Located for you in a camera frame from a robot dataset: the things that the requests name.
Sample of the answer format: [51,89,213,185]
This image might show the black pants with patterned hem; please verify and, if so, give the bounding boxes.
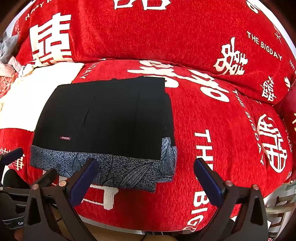
[30,76,178,192]

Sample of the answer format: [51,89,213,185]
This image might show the red wedding blanket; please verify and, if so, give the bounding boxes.
[1,60,293,232]

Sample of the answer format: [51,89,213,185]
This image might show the grey clothes pile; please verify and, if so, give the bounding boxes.
[0,35,19,64]

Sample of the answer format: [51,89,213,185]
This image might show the red wedding quilt roll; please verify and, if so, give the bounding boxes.
[13,1,295,104]

